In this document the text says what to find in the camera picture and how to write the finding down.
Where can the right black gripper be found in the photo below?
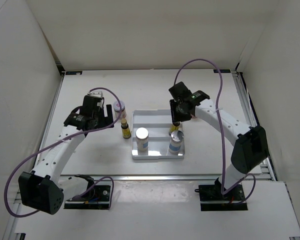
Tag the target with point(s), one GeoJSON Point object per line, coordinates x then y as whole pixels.
{"type": "Point", "coordinates": [175, 117]}

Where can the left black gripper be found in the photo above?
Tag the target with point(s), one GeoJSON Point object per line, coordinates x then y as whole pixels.
{"type": "Point", "coordinates": [107, 120]}

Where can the small yellow-label bottle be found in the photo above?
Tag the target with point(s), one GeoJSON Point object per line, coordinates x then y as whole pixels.
{"type": "Point", "coordinates": [126, 133]}
{"type": "Point", "coordinates": [174, 127]}

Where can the white silver-cap bottle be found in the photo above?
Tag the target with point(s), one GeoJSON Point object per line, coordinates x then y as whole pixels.
{"type": "Point", "coordinates": [142, 139]}
{"type": "Point", "coordinates": [176, 141]}

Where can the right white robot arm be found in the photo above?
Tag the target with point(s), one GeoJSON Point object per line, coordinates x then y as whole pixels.
{"type": "Point", "coordinates": [250, 146]}

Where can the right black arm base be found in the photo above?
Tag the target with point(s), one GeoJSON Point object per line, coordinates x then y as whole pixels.
{"type": "Point", "coordinates": [213, 201]}

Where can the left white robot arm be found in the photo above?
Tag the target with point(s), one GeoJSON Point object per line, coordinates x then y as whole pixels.
{"type": "Point", "coordinates": [42, 189]}

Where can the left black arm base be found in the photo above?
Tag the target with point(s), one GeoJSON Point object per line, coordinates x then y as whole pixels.
{"type": "Point", "coordinates": [99, 196]}

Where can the white three-compartment tray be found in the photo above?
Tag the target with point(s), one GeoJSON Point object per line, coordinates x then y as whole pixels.
{"type": "Point", "coordinates": [157, 123]}

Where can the right blue corner label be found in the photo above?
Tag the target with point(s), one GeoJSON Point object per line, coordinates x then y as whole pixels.
{"type": "Point", "coordinates": [222, 71]}

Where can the blue corner label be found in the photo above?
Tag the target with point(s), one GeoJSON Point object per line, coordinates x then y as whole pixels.
{"type": "Point", "coordinates": [222, 71]}
{"type": "Point", "coordinates": [73, 73]}

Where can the left blue corner label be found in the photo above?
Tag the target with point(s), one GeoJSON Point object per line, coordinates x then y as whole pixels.
{"type": "Point", "coordinates": [73, 73]}

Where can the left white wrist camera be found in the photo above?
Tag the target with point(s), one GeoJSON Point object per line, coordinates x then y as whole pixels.
{"type": "Point", "coordinates": [96, 94]}

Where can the aluminium front rail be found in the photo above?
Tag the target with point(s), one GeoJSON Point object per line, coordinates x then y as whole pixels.
{"type": "Point", "coordinates": [185, 177]}

